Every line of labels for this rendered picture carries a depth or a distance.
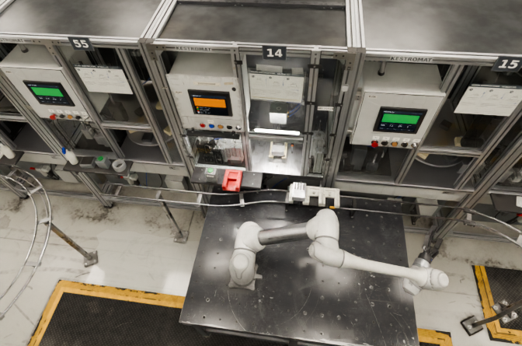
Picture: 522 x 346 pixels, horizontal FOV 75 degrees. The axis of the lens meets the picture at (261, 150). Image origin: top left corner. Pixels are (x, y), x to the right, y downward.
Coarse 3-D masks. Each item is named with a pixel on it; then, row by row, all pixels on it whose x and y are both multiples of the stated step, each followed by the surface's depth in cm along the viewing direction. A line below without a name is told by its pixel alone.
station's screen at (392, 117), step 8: (384, 112) 189; (392, 112) 188; (400, 112) 187; (408, 112) 186; (384, 120) 194; (392, 120) 193; (400, 120) 192; (408, 120) 191; (416, 120) 190; (384, 128) 199; (392, 128) 198; (400, 128) 197; (408, 128) 196
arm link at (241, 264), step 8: (232, 256) 219; (240, 256) 215; (248, 256) 217; (232, 264) 213; (240, 264) 212; (248, 264) 213; (232, 272) 214; (240, 272) 212; (248, 272) 214; (240, 280) 217; (248, 280) 220
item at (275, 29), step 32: (288, 0) 202; (320, 0) 200; (352, 0) 195; (160, 32) 185; (192, 32) 185; (224, 32) 184; (256, 32) 183; (288, 32) 181; (320, 32) 180; (352, 32) 176; (160, 64) 188; (352, 64) 170; (192, 160) 260
